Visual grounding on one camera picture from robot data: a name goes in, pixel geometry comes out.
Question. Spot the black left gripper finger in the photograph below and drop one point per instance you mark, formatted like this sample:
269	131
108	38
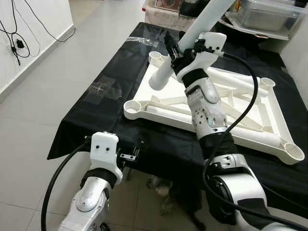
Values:
141	143

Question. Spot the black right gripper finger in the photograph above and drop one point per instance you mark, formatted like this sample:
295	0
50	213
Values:
170	43

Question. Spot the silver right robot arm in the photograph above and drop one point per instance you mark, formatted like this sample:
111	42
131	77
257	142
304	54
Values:
207	103

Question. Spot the white plastic children table top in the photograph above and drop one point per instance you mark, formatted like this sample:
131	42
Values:
163	96

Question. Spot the beige patterned cloth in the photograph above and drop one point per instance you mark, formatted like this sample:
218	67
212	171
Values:
163	19

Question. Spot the clear tape strip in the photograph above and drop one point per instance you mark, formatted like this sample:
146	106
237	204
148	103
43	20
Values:
142	42

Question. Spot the black tablecloth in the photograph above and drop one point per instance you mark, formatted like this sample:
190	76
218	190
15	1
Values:
96	130

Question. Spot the black glossy curved cover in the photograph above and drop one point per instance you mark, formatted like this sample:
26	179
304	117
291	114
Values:
192	7

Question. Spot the clear tape patch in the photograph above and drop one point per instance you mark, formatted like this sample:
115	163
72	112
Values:
105	89

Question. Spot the clear plastic storage box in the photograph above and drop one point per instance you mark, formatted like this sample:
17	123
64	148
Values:
267	17

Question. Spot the black power adapter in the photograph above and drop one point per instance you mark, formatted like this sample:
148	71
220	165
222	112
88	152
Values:
19	44

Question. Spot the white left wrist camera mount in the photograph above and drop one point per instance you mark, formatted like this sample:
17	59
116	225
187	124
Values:
105	151

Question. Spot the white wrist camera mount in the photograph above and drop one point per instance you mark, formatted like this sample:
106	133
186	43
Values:
105	151
207	45

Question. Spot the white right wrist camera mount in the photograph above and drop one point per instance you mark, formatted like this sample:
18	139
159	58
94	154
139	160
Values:
207	45

